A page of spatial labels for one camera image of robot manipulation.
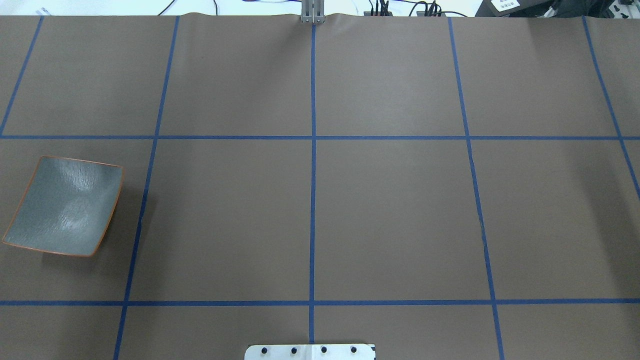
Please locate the grey square plate orange rim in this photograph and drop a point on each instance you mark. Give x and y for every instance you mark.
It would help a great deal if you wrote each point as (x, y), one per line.
(67, 207)

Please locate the aluminium frame post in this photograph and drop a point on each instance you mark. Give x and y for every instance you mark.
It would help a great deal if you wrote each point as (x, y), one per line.
(312, 11)

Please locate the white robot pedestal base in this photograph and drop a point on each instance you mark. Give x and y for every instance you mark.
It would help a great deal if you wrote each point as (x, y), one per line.
(331, 351)

